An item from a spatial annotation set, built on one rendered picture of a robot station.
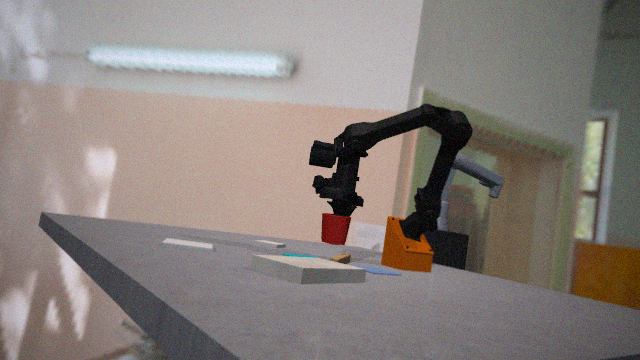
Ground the tan wooden plank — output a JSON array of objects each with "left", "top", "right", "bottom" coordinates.
[{"left": 330, "top": 253, "right": 351, "bottom": 264}]

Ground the red cup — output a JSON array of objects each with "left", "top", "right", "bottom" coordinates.
[{"left": 321, "top": 213, "right": 351, "bottom": 245}]

